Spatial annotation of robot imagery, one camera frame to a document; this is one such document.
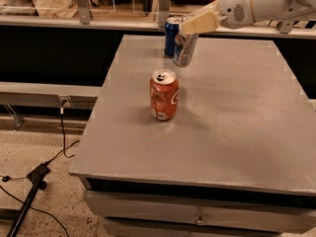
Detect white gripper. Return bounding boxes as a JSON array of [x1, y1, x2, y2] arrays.
[[179, 0, 254, 35]]

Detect black tripod leg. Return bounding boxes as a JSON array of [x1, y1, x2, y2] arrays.
[[6, 164, 50, 237]]

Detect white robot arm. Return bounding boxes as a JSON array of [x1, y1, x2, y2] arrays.
[[179, 0, 316, 35]]

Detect grey metal rail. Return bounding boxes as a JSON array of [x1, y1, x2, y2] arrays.
[[0, 15, 316, 40]]

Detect orange soda can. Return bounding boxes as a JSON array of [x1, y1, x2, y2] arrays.
[[150, 70, 180, 121]]

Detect silver redbull can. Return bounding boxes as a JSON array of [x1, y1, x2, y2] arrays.
[[173, 30, 198, 67]]

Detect black floor cable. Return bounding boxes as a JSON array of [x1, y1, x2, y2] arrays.
[[0, 107, 81, 237]]

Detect left metal post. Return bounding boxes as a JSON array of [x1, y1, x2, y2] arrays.
[[76, 0, 92, 25]]

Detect grey cabinet drawer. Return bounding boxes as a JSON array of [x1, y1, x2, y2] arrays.
[[83, 191, 316, 233]]

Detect blue pepsi can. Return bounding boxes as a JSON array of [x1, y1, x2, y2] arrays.
[[165, 17, 182, 56]]

